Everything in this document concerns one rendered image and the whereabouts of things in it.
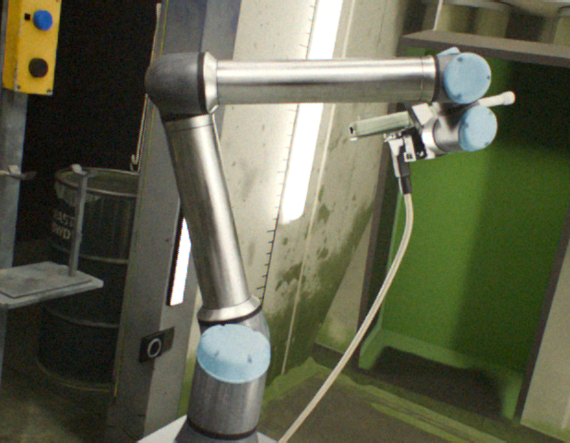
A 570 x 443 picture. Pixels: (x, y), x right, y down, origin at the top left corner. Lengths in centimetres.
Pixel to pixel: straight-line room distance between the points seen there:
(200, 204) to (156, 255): 83
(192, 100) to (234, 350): 50
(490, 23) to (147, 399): 226
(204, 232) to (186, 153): 17
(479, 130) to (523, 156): 97
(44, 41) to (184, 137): 60
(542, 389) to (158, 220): 191
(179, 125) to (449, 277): 148
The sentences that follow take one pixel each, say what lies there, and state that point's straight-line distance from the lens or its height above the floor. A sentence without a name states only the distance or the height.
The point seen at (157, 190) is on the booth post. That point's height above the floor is 102.
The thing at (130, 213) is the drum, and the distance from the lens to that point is 279.
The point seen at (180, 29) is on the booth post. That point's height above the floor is 154.
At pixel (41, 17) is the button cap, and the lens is 184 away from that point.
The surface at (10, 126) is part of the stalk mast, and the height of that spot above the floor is 119.
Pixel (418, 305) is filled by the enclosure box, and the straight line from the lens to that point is 267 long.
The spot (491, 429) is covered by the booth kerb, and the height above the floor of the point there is 9.
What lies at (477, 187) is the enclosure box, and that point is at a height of 120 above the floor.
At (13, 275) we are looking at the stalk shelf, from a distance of 197.
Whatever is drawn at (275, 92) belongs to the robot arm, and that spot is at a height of 142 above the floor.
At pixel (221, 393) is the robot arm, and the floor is 83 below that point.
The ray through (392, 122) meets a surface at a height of 139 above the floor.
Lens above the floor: 143
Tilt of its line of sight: 12 degrees down
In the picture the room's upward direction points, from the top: 10 degrees clockwise
